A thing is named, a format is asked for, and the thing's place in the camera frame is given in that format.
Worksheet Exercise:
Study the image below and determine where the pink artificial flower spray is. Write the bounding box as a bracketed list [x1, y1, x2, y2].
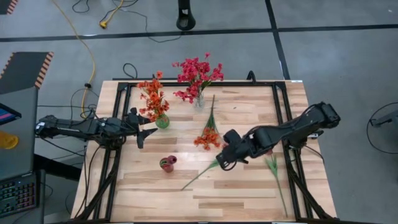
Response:
[173, 88, 196, 104]
[172, 57, 200, 82]
[186, 71, 212, 98]
[198, 52, 224, 82]

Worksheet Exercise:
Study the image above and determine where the green glass vase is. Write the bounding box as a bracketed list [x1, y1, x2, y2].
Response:
[155, 113, 170, 129]

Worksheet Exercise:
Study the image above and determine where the black striped floor mat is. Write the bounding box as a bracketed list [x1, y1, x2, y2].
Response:
[0, 51, 54, 96]
[0, 0, 19, 16]

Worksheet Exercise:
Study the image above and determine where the black stand base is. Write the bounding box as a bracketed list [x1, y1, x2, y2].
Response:
[176, 0, 197, 31]

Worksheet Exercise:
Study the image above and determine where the long yellow cable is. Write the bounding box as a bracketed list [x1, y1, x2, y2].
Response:
[51, 0, 96, 118]

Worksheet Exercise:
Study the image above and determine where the red artificial tulip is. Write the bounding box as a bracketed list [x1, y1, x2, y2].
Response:
[181, 160, 220, 191]
[264, 149, 289, 218]

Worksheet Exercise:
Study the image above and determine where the tablet with pink screen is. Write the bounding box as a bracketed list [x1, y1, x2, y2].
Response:
[0, 102, 22, 126]

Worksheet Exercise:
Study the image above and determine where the black aluminium table frame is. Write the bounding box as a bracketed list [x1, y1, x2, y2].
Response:
[70, 80, 340, 224]

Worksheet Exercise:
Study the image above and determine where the black backlit keyboard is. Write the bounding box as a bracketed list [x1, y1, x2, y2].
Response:
[0, 182, 40, 218]

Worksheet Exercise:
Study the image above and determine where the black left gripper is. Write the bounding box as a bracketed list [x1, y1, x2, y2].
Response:
[124, 108, 159, 149]

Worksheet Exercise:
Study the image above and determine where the red ribbed glass vase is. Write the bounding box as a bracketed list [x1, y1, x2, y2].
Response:
[159, 155, 178, 174]

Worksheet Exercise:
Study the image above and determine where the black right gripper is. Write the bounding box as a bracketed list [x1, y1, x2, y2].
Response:
[216, 138, 257, 171]

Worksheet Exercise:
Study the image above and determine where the yellow cable with plug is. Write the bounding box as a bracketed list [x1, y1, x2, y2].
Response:
[99, 0, 125, 29]

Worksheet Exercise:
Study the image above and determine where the black floor cable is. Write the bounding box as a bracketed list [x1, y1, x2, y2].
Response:
[366, 101, 398, 155]
[107, 0, 183, 44]
[123, 63, 138, 80]

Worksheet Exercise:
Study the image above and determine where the orange artificial flower spray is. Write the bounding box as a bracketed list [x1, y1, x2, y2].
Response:
[193, 95, 222, 151]
[139, 95, 170, 122]
[152, 70, 165, 95]
[136, 79, 157, 103]

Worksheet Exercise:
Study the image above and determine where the grey desk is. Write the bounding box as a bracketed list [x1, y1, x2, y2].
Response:
[0, 86, 40, 181]

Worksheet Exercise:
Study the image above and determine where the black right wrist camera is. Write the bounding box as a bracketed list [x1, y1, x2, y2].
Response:
[223, 129, 243, 146]

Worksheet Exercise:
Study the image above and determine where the yellow round object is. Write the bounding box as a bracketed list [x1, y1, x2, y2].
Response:
[0, 130, 19, 150]

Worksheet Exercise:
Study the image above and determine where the clear glass vase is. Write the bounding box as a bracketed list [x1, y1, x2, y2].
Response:
[193, 93, 206, 109]

